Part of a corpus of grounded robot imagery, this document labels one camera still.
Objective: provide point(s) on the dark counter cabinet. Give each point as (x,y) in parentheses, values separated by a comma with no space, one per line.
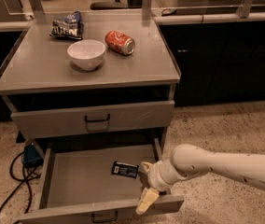
(219,62)

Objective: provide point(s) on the grey drawer cabinet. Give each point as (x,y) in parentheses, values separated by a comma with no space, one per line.
(50,95)

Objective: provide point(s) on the dark blue rxbar wrapper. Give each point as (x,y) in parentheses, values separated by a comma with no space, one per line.
(124,169)

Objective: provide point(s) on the closed top drawer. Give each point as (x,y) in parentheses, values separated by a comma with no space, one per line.
(93,119)

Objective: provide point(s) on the red soda can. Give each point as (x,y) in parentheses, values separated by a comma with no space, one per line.
(120,42)

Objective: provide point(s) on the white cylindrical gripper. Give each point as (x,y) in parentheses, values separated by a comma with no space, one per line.
(154,176)

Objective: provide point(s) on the blue power box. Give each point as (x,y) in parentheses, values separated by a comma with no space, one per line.
(31,157)

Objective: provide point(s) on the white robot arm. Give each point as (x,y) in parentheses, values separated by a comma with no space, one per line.
(188,161)

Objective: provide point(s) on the open middle drawer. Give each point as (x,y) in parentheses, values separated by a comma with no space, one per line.
(77,185)

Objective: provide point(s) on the white ceramic bowl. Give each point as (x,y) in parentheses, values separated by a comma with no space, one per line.
(87,54)

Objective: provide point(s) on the blue chip bag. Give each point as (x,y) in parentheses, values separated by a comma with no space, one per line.
(68,26)

